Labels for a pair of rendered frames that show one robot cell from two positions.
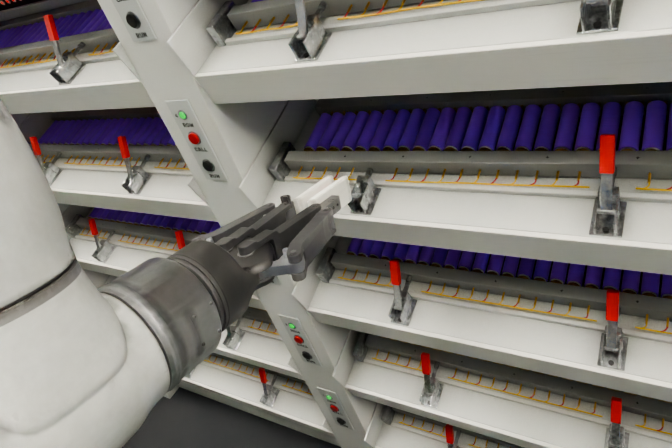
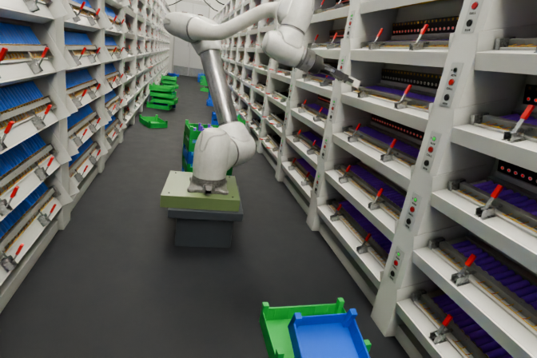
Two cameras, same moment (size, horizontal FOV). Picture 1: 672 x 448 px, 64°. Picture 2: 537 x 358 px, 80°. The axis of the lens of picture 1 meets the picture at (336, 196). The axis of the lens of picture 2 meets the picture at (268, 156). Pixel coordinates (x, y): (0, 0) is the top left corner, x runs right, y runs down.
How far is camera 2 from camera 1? 103 cm
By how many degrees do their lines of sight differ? 34
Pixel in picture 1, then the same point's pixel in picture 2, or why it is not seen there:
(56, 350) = (294, 36)
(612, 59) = (410, 57)
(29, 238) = (303, 21)
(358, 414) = (321, 187)
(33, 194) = (308, 18)
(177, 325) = (307, 54)
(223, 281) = (318, 60)
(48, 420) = (287, 41)
